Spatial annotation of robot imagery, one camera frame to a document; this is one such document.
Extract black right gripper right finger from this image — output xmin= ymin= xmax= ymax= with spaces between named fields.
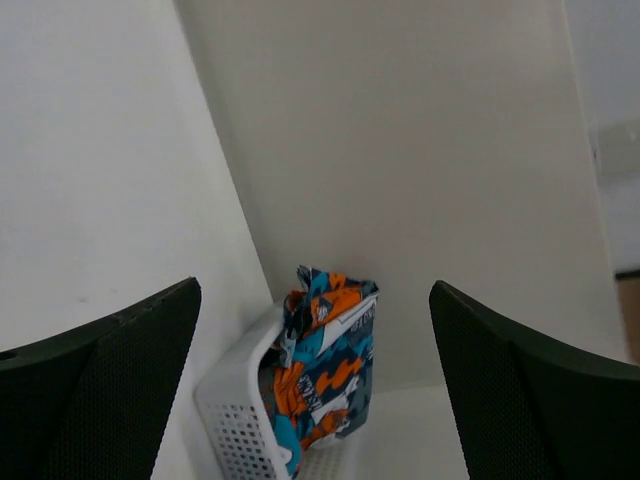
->
xmin=429 ymin=280 xmax=639 ymax=479

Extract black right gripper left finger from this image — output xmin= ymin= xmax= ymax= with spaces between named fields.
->
xmin=1 ymin=277 xmax=202 ymax=479

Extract colourful patterned shorts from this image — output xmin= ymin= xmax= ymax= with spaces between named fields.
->
xmin=259 ymin=266 xmax=379 ymax=478

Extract white perforated plastic basket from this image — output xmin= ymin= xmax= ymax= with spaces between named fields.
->
xmin=195 ymin=295 xmax=377 ymax=479

